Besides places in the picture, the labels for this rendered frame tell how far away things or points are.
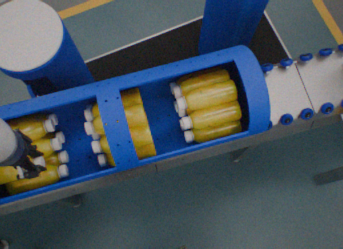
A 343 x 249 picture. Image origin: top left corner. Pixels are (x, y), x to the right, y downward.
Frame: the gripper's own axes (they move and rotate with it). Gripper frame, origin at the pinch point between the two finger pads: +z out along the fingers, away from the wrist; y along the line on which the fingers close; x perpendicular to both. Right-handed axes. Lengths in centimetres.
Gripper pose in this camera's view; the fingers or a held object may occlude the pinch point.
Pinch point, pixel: (36, 161)
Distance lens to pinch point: 113.2
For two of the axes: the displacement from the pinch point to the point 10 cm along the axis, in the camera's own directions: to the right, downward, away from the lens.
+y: -2.7, -9.3, 2.4
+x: -9.6, 2.6, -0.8
